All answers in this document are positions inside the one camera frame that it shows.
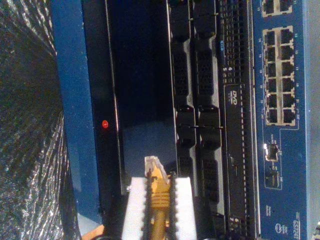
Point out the blue metal shelf plate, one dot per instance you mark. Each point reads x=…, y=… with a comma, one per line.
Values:
x=72, y=100

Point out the black bubble wrap mat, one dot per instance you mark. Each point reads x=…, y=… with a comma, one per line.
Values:
x=27, y=125

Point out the black rack server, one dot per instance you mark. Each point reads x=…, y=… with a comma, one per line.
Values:
x=212, y=75

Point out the black open rack chassis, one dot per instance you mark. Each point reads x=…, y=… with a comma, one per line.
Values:
x=100, y=75

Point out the blue network switch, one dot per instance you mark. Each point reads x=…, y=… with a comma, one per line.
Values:
x=282, y=162

